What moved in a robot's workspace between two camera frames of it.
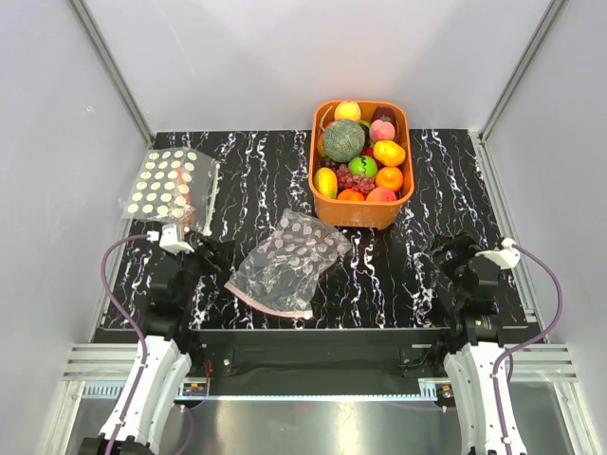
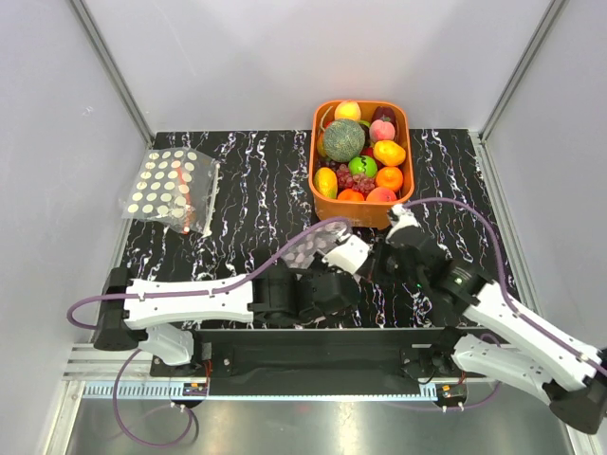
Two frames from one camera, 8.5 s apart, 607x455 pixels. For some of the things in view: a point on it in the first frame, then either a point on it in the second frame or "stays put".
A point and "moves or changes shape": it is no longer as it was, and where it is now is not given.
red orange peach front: [380, 193] stays put
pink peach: [381, 131] stays put
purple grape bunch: [346, 180] stays put
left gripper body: [207, 265] to [320, 271]
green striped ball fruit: [363, 165] stays put
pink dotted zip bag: [278, 274] moves or changes shape
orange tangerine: [390, 176] stays put
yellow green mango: [325, 182] stays put
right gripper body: [464, 246] to [386, 266]
